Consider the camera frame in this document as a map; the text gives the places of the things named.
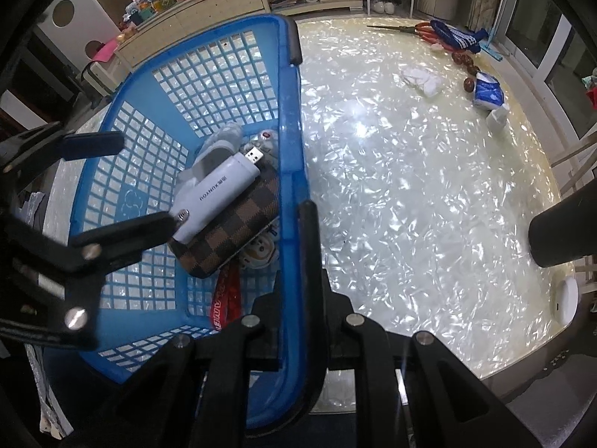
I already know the white round device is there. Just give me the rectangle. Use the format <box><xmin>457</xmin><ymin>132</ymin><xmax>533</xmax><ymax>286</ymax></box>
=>
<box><xmin>554</xmin><ymin>277</ymin><xmax>580</xmax><ymax>326</ymax></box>

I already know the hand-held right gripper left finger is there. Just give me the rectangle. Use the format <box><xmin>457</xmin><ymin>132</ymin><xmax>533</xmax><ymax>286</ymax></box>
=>
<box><xmin>60</xmin><ymin>284</ymin><xmax>285</xmax><ymax>448</ymax></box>

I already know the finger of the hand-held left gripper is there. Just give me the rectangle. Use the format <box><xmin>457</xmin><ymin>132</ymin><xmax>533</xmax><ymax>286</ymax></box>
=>
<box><xmin>0</xmin><ymin>121</ymin><xmax>125</xmax><ymax>178</ymax></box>
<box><xmin>0</xmin><ymin>210</ymin><xmax>188</xmax><ymax>353</ymax></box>

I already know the white panel with round holes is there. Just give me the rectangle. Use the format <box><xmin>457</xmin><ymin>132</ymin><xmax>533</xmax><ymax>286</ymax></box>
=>
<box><xmin>37</xmin><ymin>0</ymin><xmax>122</xmax><ymax>68</ymax></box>

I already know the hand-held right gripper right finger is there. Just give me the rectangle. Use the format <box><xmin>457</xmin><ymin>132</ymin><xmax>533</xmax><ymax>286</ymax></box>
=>
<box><xmin>298</xmin><ymin>200</ymin><xmax>537</xmax><ymax>448</ymax></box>

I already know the white astronaut figurine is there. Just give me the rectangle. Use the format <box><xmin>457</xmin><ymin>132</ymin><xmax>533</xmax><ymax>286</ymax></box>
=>
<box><xmin>238</xmin><ymin>231</ymin><xmax>281</xmax><ymax>269</ymax></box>

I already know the white crumpled tissue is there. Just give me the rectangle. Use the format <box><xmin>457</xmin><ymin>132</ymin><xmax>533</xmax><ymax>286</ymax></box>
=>
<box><xmin>400</xmin><ymin>66</ymin><xmax>446</xmax><ymax>99</ymax></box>

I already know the white usb dongle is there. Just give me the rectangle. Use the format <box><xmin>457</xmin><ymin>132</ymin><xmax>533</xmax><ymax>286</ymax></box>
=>
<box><xmin>169</xmin><ymin>146</ymin><xmax>263</xmax><ymax>245</ymax></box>

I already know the light blue mop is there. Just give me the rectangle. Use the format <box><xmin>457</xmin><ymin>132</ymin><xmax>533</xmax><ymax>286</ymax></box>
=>
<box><xmin>480</xmin><ymin>28</ymin><xmax>504</xmax><ymax>62</ymax></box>

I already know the blue tissue packet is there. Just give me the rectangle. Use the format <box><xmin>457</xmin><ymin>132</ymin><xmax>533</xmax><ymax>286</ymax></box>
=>
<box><xmin>472</xmin><ymin>74</ymin><xmax>507</xmax><ymax>110</ymax></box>

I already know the red lanyard strap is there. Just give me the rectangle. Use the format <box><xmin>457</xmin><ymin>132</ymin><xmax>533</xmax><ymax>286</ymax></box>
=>
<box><xmin>209</xmin><ymin>261</ymin><xmax>244</xmax><ymax>332</ymax></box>

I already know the blue white striped cloth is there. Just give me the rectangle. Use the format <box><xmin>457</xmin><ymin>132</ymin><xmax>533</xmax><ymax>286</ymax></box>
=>
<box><xmin>429</xmin><ymin>19</ymin><xmax>488</xmax><ymax>54</ymax></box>

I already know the cream tv cabinet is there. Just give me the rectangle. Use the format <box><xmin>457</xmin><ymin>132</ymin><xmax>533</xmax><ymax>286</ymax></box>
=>
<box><xmin>114</xmin><ymin>0</ymin><xmax>363</xmax><ymax>68</ymax></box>

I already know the blue plastic basket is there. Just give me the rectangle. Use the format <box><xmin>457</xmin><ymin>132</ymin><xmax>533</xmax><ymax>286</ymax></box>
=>
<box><xmin>41</xmin><ymin>13</ymin><xmax>329</xmax><ymax>431</ymax></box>

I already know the pile of clothes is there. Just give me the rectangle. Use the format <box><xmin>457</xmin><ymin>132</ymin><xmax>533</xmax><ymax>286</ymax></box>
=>
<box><xmin>581</xmin><ymin>68</ymin><xmax>597</xmax><ymax>103</ymax></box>

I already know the pile of small boxes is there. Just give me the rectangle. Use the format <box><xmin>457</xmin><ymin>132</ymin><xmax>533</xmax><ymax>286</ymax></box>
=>
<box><xmin>122</xmin><ymin>0</ymin><xmax>175</xmax><ymax>26</ymax></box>

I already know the beige suitcase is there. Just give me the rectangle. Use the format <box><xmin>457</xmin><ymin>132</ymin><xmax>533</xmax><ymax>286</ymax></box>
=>
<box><xmin>81</xmin><ymin>58</ymin><xmax>124</xmax><ymax>99</ymax></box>

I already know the black cylinder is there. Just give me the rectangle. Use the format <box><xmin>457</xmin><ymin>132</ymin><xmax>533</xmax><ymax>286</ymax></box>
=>
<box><xmin>528</xmin><ymin>190</ymin><xmax>597</xmax><ymax>269</ymax></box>

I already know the pink folder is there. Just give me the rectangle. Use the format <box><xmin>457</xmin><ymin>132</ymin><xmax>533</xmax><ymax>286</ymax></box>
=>
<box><xmin>91</xmin><ymin>37</ymin><xmax>119</xmax><ymax>63</ymax></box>

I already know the brown checkered case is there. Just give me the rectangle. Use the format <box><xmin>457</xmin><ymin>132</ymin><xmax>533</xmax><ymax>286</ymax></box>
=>
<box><xmin>168</xmin><ymin>168</ymin><xmax>281</xmax><ymax>281</ymax></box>

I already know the glass sliding door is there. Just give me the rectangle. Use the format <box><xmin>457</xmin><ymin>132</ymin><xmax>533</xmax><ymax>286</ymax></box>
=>
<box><xmin>501</xmin><ymin>0</ymin><xmax>597</xmax><ymax>136</ymax></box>

